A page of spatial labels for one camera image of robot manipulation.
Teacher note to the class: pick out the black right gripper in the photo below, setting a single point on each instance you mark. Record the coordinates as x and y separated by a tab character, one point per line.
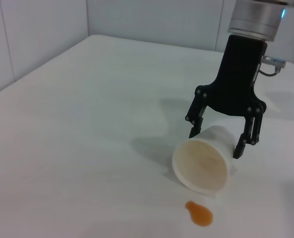
238	81

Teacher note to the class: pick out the orange brown liquid stain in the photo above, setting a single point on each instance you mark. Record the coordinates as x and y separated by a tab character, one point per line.
200	214

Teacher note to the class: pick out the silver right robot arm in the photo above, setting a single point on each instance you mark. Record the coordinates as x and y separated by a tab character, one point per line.
255	17

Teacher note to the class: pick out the white paper cup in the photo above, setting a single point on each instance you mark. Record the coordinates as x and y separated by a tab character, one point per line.
198	161

